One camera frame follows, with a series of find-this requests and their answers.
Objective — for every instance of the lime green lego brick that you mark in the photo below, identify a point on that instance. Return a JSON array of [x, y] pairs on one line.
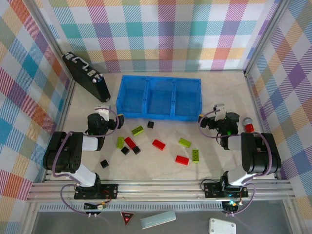
[[184, 142], [120, 142], [137, 130], [195, 155]]

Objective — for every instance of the red lego brick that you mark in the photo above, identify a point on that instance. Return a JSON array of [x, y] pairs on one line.
[[130, 142], [182, 160], [159, 144]]

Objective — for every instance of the black square lego brick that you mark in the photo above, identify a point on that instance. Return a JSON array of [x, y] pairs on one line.
[[125, 150], [104, 163], [150, 124], [136, 150]]

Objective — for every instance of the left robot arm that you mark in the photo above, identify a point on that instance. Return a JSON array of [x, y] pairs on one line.
[[63, 156]]

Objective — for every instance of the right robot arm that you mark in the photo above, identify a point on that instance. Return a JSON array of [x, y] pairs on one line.
[[263, 156]]

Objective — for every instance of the red cylinder with grey cap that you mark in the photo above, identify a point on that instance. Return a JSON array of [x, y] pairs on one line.
[[248, 126]]

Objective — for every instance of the blue three-compartment plastic bin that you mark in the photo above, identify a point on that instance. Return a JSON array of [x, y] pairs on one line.
[[146, 114]]

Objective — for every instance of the perforated metal strip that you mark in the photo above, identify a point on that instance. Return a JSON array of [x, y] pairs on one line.
[[158, 207]]

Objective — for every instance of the red triangle sign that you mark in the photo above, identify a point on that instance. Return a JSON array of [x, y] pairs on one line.
[[127, 217]]

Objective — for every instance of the pale grey-blue bar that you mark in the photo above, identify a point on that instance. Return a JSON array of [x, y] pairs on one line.
[[158, 219]]

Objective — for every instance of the white square box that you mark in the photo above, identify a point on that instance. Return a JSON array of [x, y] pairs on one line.
[[222, 226]]

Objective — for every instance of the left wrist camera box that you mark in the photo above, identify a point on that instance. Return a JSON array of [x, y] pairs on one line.
[[103, 112]]

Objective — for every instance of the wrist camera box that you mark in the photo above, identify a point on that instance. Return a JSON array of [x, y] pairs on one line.
[[103, 112], [220, 112]]

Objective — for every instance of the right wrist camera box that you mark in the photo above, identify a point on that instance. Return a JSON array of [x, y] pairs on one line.
[[220, 112]]

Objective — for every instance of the aluminium side rail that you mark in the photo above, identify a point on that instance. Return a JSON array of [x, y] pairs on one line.
[[256, 104], [65, 107]]

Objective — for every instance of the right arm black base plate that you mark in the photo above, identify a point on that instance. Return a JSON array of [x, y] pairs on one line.
[[212, 190]]

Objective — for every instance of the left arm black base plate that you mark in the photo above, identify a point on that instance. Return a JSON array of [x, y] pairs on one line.
[[109, 191]]

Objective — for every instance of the aluminium front rail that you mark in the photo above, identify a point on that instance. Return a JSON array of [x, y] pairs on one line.
[[158, 192]]

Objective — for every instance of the aluminium corner post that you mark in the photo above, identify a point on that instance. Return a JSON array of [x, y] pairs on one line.
[[52, 44], [265, 36]]

